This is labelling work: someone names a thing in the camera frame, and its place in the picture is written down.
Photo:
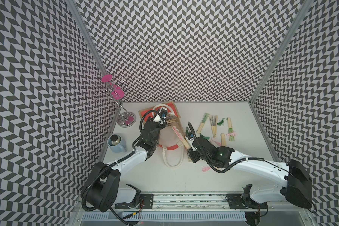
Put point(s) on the light blue mug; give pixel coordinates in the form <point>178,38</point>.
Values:
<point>117,144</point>

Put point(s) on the chrome stand with pink cups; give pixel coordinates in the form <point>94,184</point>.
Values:
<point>107,89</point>

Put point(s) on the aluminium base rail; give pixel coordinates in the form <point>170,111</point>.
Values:
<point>196,209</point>

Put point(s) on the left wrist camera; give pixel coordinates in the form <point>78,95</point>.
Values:
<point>160,115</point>

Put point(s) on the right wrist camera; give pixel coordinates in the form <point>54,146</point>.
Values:
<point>190,139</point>

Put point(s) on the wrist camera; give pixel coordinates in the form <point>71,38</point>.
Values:
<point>160,115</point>
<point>190,139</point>

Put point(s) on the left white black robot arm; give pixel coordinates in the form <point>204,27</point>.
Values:
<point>102,188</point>

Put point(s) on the burlap red striped tote bag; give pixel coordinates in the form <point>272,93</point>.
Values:
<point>173,151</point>

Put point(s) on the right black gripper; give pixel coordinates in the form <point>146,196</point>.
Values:
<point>191,153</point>

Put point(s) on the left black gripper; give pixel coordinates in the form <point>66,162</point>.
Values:
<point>150,119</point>

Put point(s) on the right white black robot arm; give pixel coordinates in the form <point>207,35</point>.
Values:
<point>289,182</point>

